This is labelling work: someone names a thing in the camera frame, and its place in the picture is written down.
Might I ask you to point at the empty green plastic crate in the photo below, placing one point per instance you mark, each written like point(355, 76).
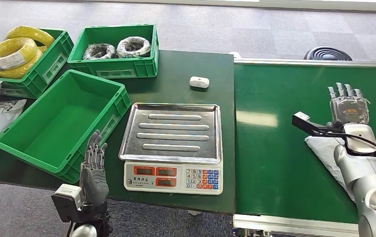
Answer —
point(60, 130)

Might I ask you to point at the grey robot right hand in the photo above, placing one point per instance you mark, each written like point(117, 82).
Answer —
point(349, 111)

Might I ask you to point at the steel scale tray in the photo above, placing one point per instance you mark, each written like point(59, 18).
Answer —
point(175, 134)

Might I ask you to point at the grey poly mailer package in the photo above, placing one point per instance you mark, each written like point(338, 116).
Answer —
point(323, 152)

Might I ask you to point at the white electronic scale base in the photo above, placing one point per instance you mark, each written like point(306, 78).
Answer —
point(161, 181)

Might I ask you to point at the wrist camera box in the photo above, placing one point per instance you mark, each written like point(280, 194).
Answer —
point(68, 199)
point(309, 126)

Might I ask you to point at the black ribbed round object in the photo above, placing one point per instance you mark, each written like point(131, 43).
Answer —
point(327, 55)

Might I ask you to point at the green crate with yellow coils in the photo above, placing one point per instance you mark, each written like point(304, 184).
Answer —
point(44, 72)

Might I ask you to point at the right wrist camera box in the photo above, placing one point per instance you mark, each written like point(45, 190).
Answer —
point(309, 126)

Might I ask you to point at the green crate with black coils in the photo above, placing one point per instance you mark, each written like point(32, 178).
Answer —
point(119, 68)

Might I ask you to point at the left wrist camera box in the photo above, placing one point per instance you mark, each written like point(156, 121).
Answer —
point(68, 199)

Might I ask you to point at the small white device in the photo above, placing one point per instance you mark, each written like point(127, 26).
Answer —
point(199, 82)

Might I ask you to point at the dark green table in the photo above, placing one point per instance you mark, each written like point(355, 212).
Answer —
point(175, 65)

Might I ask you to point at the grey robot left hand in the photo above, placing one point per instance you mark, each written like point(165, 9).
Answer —
point(93, 183)

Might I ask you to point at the green conveyor belt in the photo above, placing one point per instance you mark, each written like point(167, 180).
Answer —
point(273, 147)

